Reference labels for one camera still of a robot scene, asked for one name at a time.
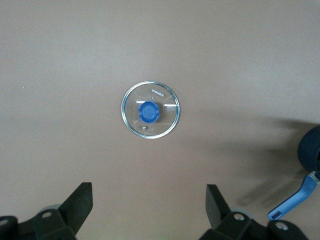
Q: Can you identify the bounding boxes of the glass lid with blue knob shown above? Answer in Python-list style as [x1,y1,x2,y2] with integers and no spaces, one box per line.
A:
[121,80,181,140]

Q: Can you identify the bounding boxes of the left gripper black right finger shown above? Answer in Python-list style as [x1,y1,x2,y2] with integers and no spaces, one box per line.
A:
[199,184,310,240]

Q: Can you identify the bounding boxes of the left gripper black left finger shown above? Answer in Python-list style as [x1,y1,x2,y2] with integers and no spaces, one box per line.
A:
[0,182,93,240]

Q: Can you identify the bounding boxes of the black pot with blue handle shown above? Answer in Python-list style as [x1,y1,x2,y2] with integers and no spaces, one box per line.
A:
[267,124,320,221]

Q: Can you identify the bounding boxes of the brown table cover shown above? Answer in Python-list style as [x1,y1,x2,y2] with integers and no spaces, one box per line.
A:
[0,0,320,240]

